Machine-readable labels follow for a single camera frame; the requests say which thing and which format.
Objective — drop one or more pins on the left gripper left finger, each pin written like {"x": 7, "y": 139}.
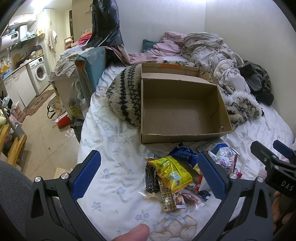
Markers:
{"x": 53, "y": 212}

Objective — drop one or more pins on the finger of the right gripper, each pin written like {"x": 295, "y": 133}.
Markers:
{"x": 284, "y": 150}
{"x": 262, "y": 153}

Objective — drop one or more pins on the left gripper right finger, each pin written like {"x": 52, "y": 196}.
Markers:
{"x": 244, "y": 212}

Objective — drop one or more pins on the white colourful chips bag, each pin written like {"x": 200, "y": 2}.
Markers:
{"x": 228, "y": 164}

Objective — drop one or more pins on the small brown candy packet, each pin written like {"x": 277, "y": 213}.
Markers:
{"x": 184, "y": 199}

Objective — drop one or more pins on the beige patterned wafer bar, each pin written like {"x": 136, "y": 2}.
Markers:
{"x": 167, "y": 198}

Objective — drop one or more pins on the yellow snack bag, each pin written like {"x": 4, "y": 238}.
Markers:
{"x": 172, "y": 173}

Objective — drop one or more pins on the dark brown snack packet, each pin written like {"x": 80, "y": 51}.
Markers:
{"x": 151, "y": 179}

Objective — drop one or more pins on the white blue snack bag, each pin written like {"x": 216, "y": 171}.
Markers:
{"x": 219, "y": 148}

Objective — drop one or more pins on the person's right hand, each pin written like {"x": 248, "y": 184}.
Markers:
{"x": 277, "y": 214}

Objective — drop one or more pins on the person's left hand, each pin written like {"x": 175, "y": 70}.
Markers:
{"x": 138, "y": 233}

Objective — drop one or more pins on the white bear print bedsheet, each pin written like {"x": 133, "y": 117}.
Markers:
{"x": 114, "y": 201}

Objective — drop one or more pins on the dark clothes pile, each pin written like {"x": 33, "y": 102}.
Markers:
{"x": 258, "y": 81}

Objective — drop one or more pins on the wooden chair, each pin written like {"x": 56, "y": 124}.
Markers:
{"x": 11, "y": 146}

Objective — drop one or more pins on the red container on floor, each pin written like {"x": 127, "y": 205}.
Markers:
{"x": 63, "y": 120}

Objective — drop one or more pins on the brown cardboard box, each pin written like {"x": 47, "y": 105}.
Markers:
{"x": 180, "y": 104}

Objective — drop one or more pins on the brown floor mat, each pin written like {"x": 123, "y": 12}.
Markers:
{"x": 37, "y": 102}

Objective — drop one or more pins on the white floral crumpled duvet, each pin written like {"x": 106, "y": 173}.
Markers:
{"x": 210, "y": 53}

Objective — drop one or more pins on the white kitchen cabinet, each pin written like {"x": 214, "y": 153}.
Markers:
{"x": 19, "y": 86}

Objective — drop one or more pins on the white washing machine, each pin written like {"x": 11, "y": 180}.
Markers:
{"x": 38, "y": 74}

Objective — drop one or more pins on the pink bedding pile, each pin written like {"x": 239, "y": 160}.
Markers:
{"x": 170, "y": 45}

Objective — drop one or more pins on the teal small pillow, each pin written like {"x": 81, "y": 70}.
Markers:
{"x": 148, "y": 45}

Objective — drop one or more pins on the black plastic bag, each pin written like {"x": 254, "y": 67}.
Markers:
{"x": 105, "y": 24}

